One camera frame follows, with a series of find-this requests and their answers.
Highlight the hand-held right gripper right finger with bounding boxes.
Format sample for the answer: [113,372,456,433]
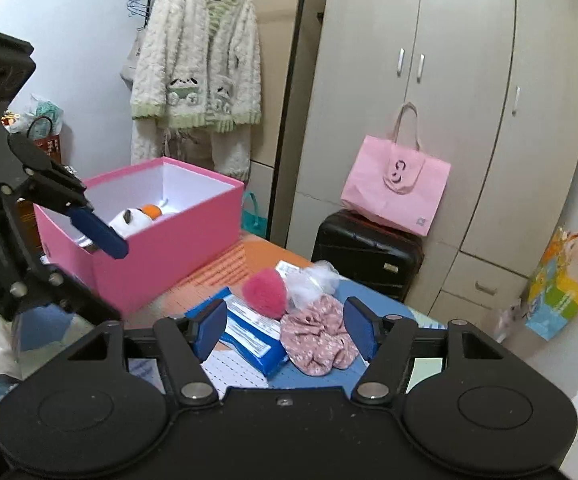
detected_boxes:
[344,296,534,406]

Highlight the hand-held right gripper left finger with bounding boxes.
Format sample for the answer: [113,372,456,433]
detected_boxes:
[39,300,228,406]

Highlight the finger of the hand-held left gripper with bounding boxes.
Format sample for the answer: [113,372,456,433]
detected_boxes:
[6,132,130,261]
[12,266,122,333]

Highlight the white and brown plush toy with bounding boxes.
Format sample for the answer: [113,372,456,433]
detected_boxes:
[108,206,152,240]

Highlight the blue wet wipes pack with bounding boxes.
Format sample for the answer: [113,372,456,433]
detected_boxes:
[185,286,290,380]

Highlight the pink floral scrunchie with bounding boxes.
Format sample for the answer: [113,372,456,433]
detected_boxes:
[280,294,361,376]

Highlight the pink fluffy pompom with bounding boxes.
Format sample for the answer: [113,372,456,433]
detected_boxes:
[242,267,288,318]

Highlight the clear plastic bag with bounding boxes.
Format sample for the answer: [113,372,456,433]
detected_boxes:
[286,260,341,308]

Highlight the pink cardboard box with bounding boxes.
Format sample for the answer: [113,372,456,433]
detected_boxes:
[33,156,246,320]

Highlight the small white tissue packet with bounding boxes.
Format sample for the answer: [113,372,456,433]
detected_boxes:
[274,260,302,281]

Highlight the teal and white tissue pack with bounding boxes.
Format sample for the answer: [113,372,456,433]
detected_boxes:
[19,94,65,136]

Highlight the black suitcase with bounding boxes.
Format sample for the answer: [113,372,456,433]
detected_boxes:
[311,210,426,303]

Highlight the patchwork blanket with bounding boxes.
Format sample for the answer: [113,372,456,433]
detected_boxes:
[124,232,450,396]

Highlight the red woven basket bag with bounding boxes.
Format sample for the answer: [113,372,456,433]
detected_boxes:
[26,116,62,161]

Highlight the teal tote bag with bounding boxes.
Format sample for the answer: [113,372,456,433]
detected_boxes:
[241,191,270,238]

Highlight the pink tote bag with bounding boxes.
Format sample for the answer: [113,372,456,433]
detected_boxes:
[340,102,452,237]

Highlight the canvas tote bag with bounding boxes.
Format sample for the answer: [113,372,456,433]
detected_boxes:
[119,35,145,91]

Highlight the white fleece pajama pants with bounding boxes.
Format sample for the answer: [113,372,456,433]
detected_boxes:
[130,120,252,181]

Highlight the small white hanging bag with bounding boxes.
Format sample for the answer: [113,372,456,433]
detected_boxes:
[498,299,526,343]

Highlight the colourful gift bag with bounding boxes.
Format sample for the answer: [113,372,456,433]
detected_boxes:
[526,212,578,342]

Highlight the white fleece pajama jacket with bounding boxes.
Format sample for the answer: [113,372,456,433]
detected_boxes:
[130,0,262,133]

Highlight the beige three-door wardrobe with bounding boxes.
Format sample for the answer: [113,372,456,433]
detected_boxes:
[286,0,578,321]

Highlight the light wooden cabinet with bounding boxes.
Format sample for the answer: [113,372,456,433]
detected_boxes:
[249,0,330,241]

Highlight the black clothes rack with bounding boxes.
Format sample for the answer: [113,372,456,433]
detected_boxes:
[169,0,312,241]

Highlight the bunch of blue wire hangers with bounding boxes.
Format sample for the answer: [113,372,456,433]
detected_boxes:
[126,0,157,31]

